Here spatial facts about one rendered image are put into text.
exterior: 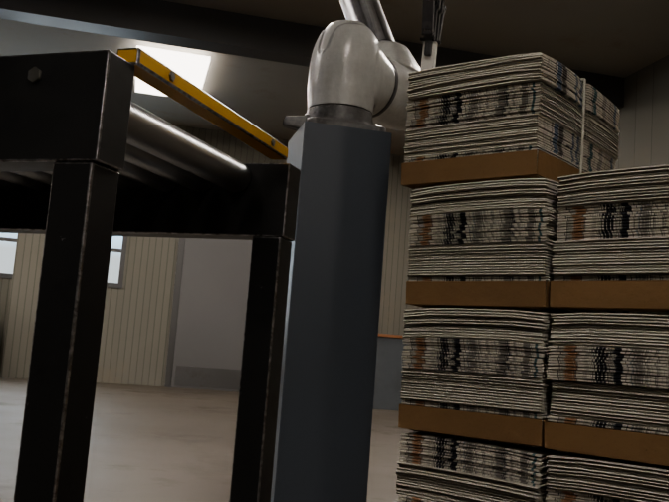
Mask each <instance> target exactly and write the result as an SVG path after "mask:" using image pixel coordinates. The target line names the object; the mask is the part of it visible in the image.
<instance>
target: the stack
mask: <svg viewBox="0 0 669 502"><path fill-rule="evenodd" d="M557 180H559V182H557V181H554V180H550V179H547V178H518V179H504V180H490V181H479V182H468V183H457V184H448V185H439V186H432V187H426V188H420V189H414V190H412V191H411V192H412V193H411V194H410V198H412V200H410V202H412V206H411V209H410V212H411V215H409V217H410V218H411V219H409V220H410V223H413V225H411V226H410V228H412V229H410V230H409V231H410V232H409V233H410V234H408V236H410V237H409V238H410V239H409V241H410V242H409V243H410V244H409V249H408V251H409V252H410V254H409V259H408V262H409V263H408V264H409V266H408V269H407V271H408V274H407V276H408V277H409V279H411V280H408V281H546V294H547V281H596V280H669V164H666V165H654V166H644V167H633V168H622V169H612V170H604V171H594V172H586V173H580V174H573V175H566V176H560V177H558V178H557ZM408 305H413V306H417V307H420V308H423V309H409V310H405V312H414V313H404V316H403V318H405V319H411V320H403V322H405V325H407V326H404V330H403V332H412V333H404V335H407V336H402V338H403V339H406V340H402V342H403V344H406V345H407V346H404V349H405V350H406V351H402V354H403V355H405V356H402V359H403V360H407V361H403V365H405V366H402V371H401V372H402V373H404V374H403V376H402V381H401V392H400V393H401V396H400V399H402V401H404V402H402V404H408V405H417V406H426V407H436V408H445V409H454V410H463V411H472V412H481V413H490V414H498V415H507V416H516V417H525V418H534V419H541V420H542V433H543V419H547V420H548V421H550V422H558V423H566V424H574V425H583V426H591V427H599V428H608V429H616V430H624V431H633V432H641V433H649V434H657V435H665V436H669V309H653V308H592V307H553V308H550V307H529V306H476V305H422V304H408ZM555 308H557V309H555ZM560 309H562V310H560ZM566 310H567V311H566ZM412 350H416V351H412ZM410 430H413V431H416V432H407V433H401V435H405V436H403V437H400V439H401V441H399V443H404V444H400V446H401V447H399V449H404V450H399V452H401V453H400V456H404V457H399V459H403V460H399V461H397V464H399V466H398V467H397V469H398V470H396V474H395V475H397V482H396V494H400V495H398V497H399V498H398V499H399V500H396V502H669V466H665V465H659V464H652V463H645V462H638V461H631V460H624V459H617V458H610V457H603V456H596V455H589V454H582V453H575V452H568V451H561V450H554V449H547V448H545V447H544V446H534V445H527V444H520V443H513V442H505V441H498V440H490V439H483V438H475V437H468V436H460V435H452V434H445V433H437V432H430V431H422V430H415V429H410Z"/></svg>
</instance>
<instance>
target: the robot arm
mask: <svg viewBox="0 0 669 502"><path fill-rule="evenodd" d="M339 3H340V6H341V8H342V11H343V14H344V17H345V20H338V21H334V22H331V23H330V24H328V26H327V27H326V28H325V29H324V30H322V32H321V33H320V35H319V37H318V39H317V41H316V44H315V46H314V49H313V53H312V57H311V63H310V70H309V80H308V111H307V113H306V114H305V115H304V116H284V118H285V119H284V120H283V126H284V127H286V128H289V129H292V130H298V129H299V128H300V127H301V125H302V124H303V123H304V122H313V123H320V124H327V125H335V126H348V127H355V128H362V129H369V130H376V131H383V132H385V128H389V129H393V130H406V129H407V128H409V127H406V124H407V122H406V121H407V119H408V115H407V112H408V111H407V110H406V107H408V105H407V102H411V101H409V100H408V94H409V93H407V90H410V89H408V86H409V82H410V81H408V78H409V73H412V72H416V71H421V70H426V69H430V68H435V65H436V55H437V45H438V44H441V42H440V39H441V33H442V27H443V21H444V15H445V12H446V6H444V3H445V0H423V7H422V32H421V34H422V36H423V37H420V41H423V48H422V58H421V68H420V66H419V65H418V63H417V62H416V60H415V59H414V57H413V56H412V54H411V52H410V51H409V49H408V48H407V47H406V46H404V45H402V44H400V43H397V42H395V41H394V38H393V36H392V33H391V31H390V28H389V25H388V23H387V20H386V17H385V15H384V12H383V10H382V7H381V4H380V2H379V0H339ZM372 123H374V124H376V125H373V124H372Z"/></svg>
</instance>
